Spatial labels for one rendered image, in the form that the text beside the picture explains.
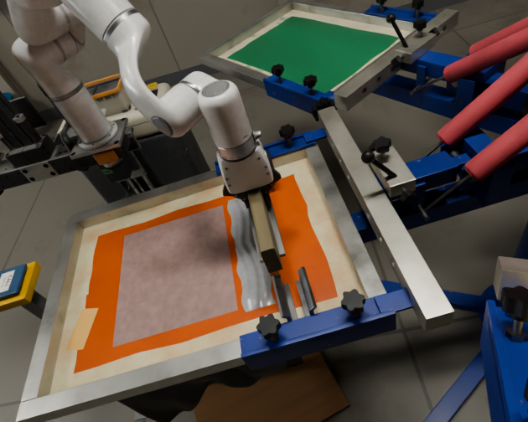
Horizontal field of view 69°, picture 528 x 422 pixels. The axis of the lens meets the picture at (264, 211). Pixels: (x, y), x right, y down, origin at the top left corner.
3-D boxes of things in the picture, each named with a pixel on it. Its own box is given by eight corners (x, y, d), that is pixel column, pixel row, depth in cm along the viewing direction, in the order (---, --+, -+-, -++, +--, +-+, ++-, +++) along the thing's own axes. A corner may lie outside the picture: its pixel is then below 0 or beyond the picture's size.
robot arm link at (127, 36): (133, 29, 74) (213, 110, 78) (82, 65, 68) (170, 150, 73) (141, 0, 67) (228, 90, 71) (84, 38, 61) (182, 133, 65)
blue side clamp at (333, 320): (251, 371, 77) (240, 357, 72) (247, 347, 80) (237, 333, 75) (396, 329, 75) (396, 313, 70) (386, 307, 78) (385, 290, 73)
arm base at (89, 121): (86, 124, 122) (56, 80, 111) (123, 113, 121) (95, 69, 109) (75, 154, 112) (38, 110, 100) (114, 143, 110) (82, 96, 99)
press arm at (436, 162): (384, 203, 90) (383, 188, 86) (374, 187, 94) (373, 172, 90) (456, 181, 89) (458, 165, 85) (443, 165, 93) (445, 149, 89)
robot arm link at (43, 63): (41, 100, 104) (-3, 43, 93) (79, 74, 110) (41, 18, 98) (59, 105, 99) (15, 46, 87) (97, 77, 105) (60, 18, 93)
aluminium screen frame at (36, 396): (28, 426, 80) (14, 422, 77) (75, 223, 120) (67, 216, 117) (396, 321, 75) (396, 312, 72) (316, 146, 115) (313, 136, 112)
